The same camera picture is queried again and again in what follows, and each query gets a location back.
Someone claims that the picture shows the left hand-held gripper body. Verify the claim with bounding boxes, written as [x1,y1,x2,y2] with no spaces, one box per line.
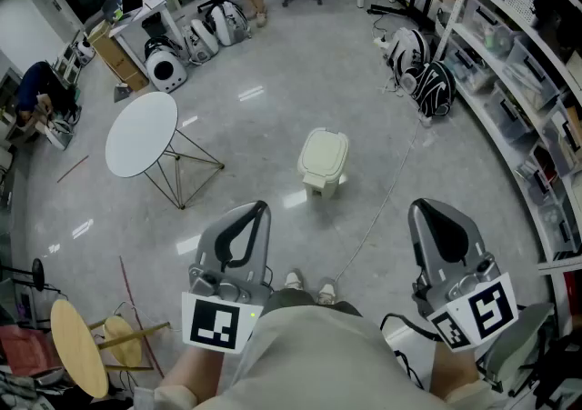
[181,256,273,355]

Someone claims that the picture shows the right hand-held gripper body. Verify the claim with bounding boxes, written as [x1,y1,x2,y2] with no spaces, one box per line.
[411,252,520,351]

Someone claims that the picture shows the cream plastic trash bin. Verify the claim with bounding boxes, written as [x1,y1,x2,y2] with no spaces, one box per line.
[296,126,351,200]

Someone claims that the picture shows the person's right forearm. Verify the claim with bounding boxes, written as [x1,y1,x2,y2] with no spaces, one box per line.
[429,338,483,400]

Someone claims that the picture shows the person's left forearm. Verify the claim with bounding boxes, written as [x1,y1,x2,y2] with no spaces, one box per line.
[158,344,228,405]

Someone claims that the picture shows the person's left shoe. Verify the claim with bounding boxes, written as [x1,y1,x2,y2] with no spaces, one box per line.
[283,268,305,292]

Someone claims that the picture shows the person's shoe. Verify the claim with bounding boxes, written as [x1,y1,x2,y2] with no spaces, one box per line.
[283,268,305,292]
[316,277,338,306]

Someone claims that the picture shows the grey padded chair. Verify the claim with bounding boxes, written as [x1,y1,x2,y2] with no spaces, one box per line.
[479,302,557,394]

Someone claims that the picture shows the person's dark trousers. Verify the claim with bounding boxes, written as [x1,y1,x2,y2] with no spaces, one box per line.
[261,287,363,318]

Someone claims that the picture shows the person's right shoe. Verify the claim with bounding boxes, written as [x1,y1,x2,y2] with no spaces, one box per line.
[316,277,338,306]

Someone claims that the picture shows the thin red pole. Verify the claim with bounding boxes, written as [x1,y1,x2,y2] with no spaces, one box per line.
[118,255,166,378]

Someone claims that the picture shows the white metal shelf rack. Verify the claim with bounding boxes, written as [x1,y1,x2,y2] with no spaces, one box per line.
[433,0,582,275]

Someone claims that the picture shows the person's beige shirt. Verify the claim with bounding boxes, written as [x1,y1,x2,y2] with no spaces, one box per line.
[134,304,506,410]

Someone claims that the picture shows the white round table gold legs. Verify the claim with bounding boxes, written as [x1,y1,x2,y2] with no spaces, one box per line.
[105,91,226,211]

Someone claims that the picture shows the round wooden side table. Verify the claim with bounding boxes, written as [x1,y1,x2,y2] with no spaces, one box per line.
[49,298,110,399]

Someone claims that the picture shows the black backpack white stripes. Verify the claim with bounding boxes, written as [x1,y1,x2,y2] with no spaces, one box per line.
[410,60,457,119]

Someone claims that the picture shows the short red stick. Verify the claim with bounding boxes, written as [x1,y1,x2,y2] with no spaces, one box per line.
[56,154,90,184]

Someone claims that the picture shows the row of clear storage bins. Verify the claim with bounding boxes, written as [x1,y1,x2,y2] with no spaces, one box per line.
[443,0,582,259]

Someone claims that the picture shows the white backpack round black window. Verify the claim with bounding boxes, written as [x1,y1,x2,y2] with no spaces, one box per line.
[144,35,189,95]

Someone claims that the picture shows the black metal stool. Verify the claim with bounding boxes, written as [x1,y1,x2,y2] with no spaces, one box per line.
[0,257,63,301]

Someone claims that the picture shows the red fabric seat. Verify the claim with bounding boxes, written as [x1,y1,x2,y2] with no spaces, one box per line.
[0,324,61,376]

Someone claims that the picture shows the white grey hard-shell backpack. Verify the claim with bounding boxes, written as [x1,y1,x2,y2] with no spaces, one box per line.
[181,18,220,66]

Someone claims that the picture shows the brown cardboard box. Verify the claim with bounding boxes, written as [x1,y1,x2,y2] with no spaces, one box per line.
[86,18,151,93]

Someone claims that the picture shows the white black-trimmed hard-shell backpack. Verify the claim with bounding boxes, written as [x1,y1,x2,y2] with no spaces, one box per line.
[205,0,252,47]

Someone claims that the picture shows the white office desk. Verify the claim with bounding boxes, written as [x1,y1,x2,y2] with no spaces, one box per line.
[105,0,184,78]

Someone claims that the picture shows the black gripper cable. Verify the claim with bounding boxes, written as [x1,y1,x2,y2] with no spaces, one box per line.
[379,312,438,390]

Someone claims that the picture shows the white backpack black straps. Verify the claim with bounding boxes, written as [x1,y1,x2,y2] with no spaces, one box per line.
[386,26,431,87]

